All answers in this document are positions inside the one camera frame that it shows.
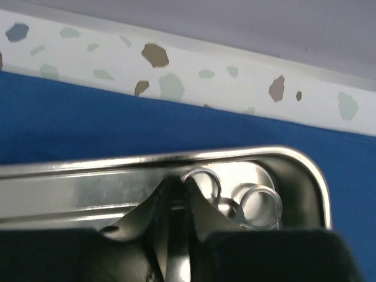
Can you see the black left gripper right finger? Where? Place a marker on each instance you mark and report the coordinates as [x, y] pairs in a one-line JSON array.
[[286, 255]]

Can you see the stainless steel instrument tray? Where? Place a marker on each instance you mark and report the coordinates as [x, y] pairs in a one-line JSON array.
[[94, 194]]

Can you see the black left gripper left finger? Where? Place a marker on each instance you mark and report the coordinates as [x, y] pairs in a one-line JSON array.
[[128, 250]]

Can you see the blue surgical drape cloth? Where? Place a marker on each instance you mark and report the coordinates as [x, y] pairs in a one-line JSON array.
[[44, 120]]

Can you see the steel surgical scissors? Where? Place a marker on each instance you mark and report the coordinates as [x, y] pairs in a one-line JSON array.
[[243, 191]]

